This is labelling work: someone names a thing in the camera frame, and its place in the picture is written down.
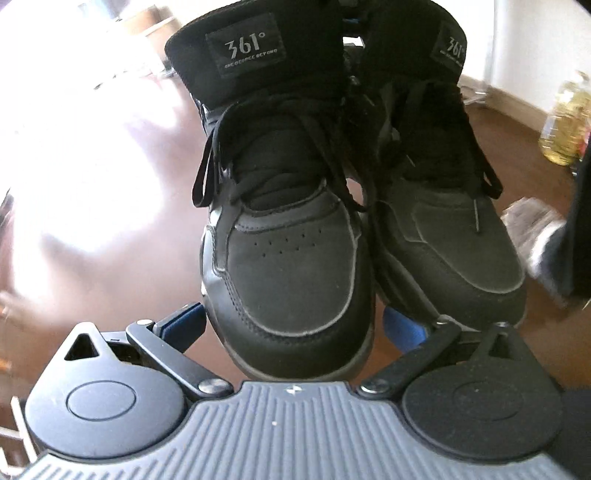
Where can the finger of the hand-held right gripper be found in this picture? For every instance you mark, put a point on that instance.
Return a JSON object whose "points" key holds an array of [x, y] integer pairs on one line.
{"points": [[354, 44]]}

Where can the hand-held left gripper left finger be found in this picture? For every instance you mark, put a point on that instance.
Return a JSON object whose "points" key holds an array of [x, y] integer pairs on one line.
{"points": [[184, 325]]}

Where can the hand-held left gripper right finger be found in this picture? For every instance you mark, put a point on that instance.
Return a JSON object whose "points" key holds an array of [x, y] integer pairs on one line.
{"points": [[401, 330]]}

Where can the black high-top sneaker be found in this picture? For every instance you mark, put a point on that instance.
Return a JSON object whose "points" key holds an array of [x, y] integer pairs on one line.
{"points": [[443, 221], [281, 258]]}

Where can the grey mottled cloth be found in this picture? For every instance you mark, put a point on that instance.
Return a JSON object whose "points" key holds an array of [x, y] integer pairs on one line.
{"points": [[531, 230]]}

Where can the yellow cooking oil bottle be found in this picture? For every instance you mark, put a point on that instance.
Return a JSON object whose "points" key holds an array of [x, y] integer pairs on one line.
{"points": [[565, 124]]}

